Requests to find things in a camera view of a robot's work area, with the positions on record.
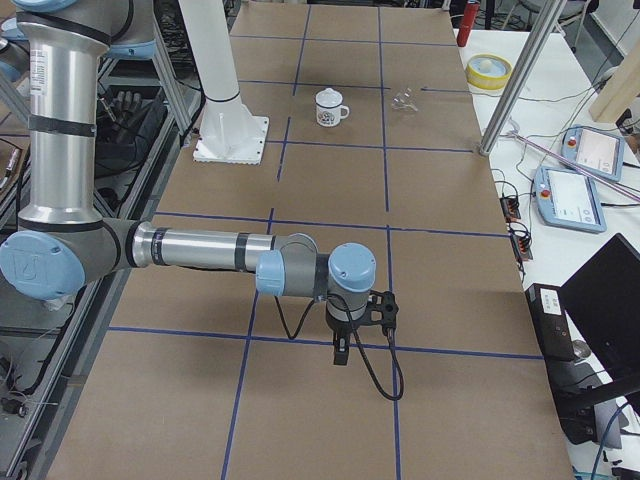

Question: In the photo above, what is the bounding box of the teach pendant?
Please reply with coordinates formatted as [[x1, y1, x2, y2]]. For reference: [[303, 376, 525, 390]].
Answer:
[[561, 125, 624, 182], [533, 166, 607, 233]]

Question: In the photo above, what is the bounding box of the clear plastic funnel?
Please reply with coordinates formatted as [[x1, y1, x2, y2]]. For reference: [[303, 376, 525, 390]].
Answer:
[[391, 87, 419, 112]]

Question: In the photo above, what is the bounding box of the brown cardboard mat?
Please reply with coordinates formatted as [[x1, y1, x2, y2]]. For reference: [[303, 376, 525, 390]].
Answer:
[[48, 3, 572, 479]]

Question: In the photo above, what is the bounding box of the white enamel cup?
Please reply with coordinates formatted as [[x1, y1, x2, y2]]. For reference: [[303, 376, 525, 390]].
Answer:
[[316, 103, 350, 128]]

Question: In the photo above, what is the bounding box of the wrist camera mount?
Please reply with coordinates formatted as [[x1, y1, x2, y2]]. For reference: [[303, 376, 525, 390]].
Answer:
[[358, 290, 399, 338]]

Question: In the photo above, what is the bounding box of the black computer box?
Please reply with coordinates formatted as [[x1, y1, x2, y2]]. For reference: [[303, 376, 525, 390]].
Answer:
[[525, 283, 576, 362]]

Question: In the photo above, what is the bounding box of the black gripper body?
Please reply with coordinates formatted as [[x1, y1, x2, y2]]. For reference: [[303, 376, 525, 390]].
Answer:
[[326, 299, 358, 350]]

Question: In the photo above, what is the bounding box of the red bottle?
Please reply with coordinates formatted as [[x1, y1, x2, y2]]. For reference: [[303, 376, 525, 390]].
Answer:
[[456, 0, 481, 47]]

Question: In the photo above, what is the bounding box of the far teach pendant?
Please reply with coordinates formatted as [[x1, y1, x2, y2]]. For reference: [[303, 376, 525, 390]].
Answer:
[[561, 125, 624, 182]]

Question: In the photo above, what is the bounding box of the black laptop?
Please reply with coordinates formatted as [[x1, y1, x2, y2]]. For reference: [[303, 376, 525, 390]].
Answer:
[[560, 233, 639, 379]]

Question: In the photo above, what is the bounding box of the yellow tape roll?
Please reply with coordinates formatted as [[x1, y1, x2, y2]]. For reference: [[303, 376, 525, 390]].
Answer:
[[465, 54, 513, 91]]

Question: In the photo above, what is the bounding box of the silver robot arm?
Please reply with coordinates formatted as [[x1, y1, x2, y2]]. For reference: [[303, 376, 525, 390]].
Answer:
[[1, 1, 376, 365]]

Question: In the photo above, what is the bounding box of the aluminium frame post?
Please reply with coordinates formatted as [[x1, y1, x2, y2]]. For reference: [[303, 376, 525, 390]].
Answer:
[[478, 0, 566, 157]]

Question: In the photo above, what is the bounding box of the near teach pendant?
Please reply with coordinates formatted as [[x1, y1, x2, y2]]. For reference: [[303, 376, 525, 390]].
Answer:
[[533, 166, 607, 233]]

